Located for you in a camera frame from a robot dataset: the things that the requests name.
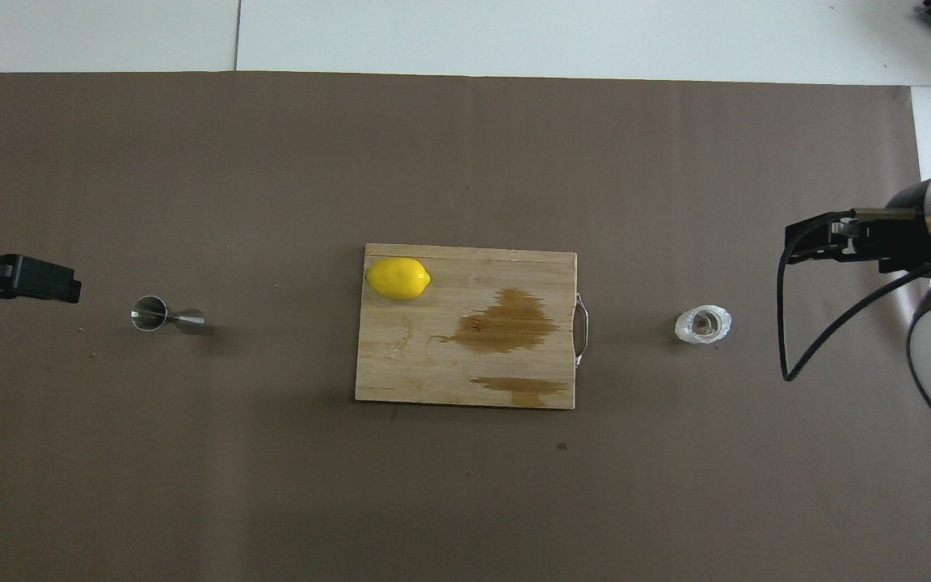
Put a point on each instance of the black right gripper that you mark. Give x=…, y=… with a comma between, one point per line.
x=902, y=242

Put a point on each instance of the steel double jigger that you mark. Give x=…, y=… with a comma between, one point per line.
x=149, y=314

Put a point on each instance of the clear glass cup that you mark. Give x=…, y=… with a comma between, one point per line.
x=704, y=324

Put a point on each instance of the brown paper table mat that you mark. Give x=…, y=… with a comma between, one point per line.
x=271, y=162

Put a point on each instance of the yellow lemon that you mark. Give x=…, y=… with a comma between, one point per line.
x=397, y=279

